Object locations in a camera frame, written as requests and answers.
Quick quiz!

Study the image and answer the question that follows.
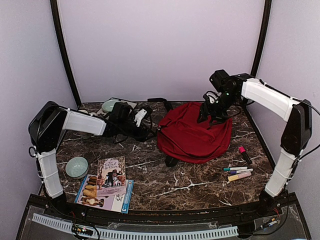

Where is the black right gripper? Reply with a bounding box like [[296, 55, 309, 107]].
[[197, 90, 240, 126]]

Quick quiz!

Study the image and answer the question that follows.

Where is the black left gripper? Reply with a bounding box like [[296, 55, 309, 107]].
[[118, 120, 157, 143]]

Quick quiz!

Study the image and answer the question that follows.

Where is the red student backpack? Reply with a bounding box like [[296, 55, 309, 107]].
[[157, 102, 233, 164]]

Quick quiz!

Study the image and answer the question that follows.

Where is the Taming of the Shrew book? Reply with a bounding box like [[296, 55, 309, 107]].
[[96, 156, 127, 197]]

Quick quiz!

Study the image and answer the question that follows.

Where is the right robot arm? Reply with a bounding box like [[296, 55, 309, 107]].
[[197, 69, 313, 198]]

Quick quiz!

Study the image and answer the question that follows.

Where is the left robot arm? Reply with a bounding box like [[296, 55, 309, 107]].
[[28, 101, 155, 199]]

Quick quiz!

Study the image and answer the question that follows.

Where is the teal bowl on plate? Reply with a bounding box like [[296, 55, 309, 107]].
[[101, 99, 119, 113]]

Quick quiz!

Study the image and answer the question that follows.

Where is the square floral ceramic plate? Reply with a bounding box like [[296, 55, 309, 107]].
[[109, 97, 137, 109]]

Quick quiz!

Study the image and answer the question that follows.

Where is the pink black highlighter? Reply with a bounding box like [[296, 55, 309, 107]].
[[238, 146, 253, 165]]

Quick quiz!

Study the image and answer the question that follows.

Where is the teal cap marker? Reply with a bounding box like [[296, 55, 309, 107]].
[[222, 166, 248, 172]]

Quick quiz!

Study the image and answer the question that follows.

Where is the purple cap marker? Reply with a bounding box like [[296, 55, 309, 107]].
[[229, 168, 253, 175]]

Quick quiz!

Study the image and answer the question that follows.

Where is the yellow pink pastel highlighter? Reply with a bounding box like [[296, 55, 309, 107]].
[[228, 171, 252, 182]]

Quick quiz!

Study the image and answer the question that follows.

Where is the teal ceramic bowl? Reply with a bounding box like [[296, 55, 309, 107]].
[[65, 156, 89, 179]]

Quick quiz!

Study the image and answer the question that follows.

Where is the blue dog picture book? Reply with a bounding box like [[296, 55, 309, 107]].
[[74, 174, 134, 214]]

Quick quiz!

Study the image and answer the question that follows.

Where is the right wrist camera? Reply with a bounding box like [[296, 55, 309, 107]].
[[203, 90, 219, 104]]

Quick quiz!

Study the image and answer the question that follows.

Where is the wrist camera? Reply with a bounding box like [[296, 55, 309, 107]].
[[203, 90, 219, 104], [133, 106, 153, 127]]

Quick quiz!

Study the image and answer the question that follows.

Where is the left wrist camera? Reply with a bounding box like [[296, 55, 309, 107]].
[[133, 106, 153, 127]]

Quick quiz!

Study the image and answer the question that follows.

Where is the black front rail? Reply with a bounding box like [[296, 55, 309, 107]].
[[19, 193, 303, 228]]

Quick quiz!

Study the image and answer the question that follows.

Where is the right black frame post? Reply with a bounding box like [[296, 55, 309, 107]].
[[250, 0, 272, 77]]

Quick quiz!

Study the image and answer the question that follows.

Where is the black frame post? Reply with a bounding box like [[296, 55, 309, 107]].
[[250, 0, 272, 77], [49, 0, 82, 107]]

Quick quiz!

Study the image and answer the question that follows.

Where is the white slotted cable duct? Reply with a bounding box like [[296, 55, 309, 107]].
[[31, 213, 239, 240]]

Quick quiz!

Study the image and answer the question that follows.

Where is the left black frame post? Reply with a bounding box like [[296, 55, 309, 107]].
[[49, 0, 82, 107]]

